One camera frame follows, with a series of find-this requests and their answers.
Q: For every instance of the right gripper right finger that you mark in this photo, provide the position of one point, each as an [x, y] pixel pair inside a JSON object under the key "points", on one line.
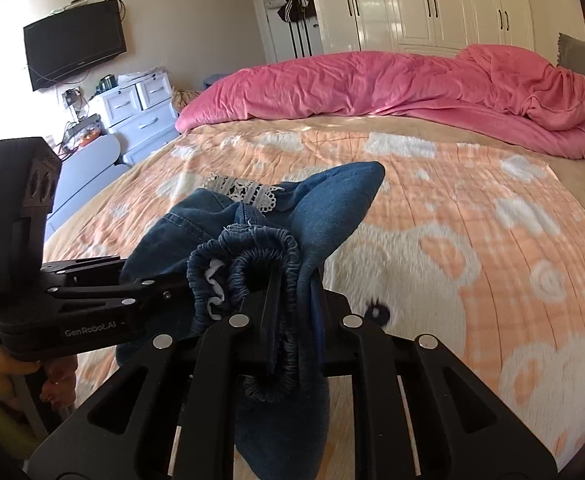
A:
{"points": [[419, 411]]}

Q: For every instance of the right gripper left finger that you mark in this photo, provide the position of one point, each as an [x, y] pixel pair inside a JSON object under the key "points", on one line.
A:
{"points": [[169, 412]]}

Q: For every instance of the blue denim pant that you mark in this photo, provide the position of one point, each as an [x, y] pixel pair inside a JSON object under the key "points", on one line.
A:
{"points": [[227, 240]]}

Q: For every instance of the left hand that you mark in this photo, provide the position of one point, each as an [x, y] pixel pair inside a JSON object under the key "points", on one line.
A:
{"points": [[59, 390]]}

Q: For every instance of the peach bear pattern blanket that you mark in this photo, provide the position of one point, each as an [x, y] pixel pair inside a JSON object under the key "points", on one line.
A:
{"points": [[477, 242]]}

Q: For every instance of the white drawer chest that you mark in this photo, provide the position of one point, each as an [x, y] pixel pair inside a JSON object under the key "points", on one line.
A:
{"points": [[139, 113]]}

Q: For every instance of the pink duvet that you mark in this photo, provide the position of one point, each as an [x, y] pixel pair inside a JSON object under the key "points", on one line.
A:
{"points": [[508, 93]]}

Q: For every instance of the white door with bags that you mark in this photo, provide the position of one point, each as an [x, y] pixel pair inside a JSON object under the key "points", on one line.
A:
{"points": [[289, 29]]}

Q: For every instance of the cream wardrobe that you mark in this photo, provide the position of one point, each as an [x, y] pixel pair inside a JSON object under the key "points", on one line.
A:
{"points": [[430, 27]]}

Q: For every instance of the black wall television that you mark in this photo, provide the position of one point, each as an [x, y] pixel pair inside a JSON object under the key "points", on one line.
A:
{"points": [[63, 44]]}

